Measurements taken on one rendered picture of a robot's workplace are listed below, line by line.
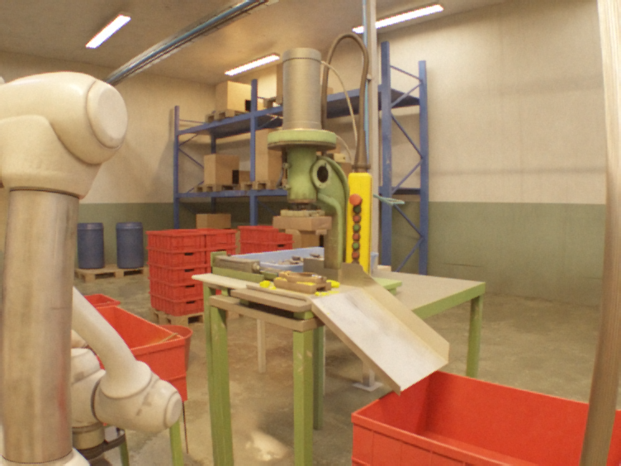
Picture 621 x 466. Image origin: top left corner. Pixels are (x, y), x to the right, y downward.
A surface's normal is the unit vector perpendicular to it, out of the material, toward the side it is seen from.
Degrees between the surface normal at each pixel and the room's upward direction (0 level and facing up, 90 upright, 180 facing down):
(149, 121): 90
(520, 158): 90
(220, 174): 90
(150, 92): 90
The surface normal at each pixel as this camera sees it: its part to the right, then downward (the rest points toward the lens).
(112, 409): -0.22, 0.29
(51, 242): 0.77, -0.04
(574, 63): -0.69, 0.05
